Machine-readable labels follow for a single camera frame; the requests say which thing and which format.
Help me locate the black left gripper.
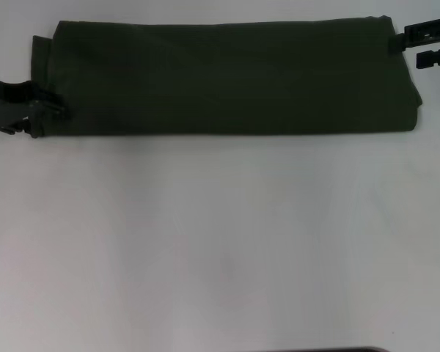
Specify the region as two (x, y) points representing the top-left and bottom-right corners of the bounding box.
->
(0, 75), (70, 136)

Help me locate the dark green FREE t-shirt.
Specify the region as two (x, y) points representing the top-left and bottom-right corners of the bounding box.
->
(29, 15), (425, 139)

